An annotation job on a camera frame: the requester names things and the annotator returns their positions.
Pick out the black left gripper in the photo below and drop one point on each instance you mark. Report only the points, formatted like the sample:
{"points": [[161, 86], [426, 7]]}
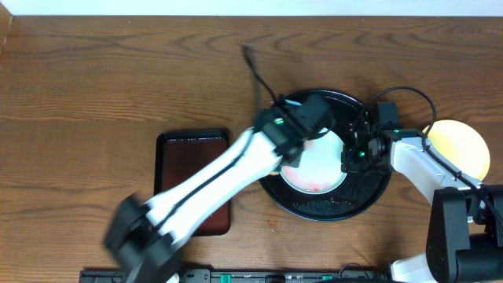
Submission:
{"points": [[295, 158]]}

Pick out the yellow plate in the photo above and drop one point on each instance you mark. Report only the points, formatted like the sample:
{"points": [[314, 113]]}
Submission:
{"points": [[462, 145]]}

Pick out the round black tray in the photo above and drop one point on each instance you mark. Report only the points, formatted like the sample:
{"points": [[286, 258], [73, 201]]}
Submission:
{"points": [[354, 195]]}

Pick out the rectangular dark red tray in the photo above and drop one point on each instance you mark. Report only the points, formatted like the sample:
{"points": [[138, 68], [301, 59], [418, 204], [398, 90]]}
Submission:
{"points": [[181, 154]]}

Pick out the mint plate with red streak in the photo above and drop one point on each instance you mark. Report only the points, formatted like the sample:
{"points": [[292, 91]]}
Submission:
{"points": [[319, 169]]}

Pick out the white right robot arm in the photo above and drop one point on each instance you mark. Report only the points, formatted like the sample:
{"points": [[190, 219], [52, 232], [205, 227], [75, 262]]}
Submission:
{"points": [[464, 242]]}

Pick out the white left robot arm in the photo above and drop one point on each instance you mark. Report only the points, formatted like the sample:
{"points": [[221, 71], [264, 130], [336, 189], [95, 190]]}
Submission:
{"points": [[146, 238]]}

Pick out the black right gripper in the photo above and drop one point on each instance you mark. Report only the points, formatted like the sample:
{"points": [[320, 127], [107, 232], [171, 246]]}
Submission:
{"points": [[349, 164]]}

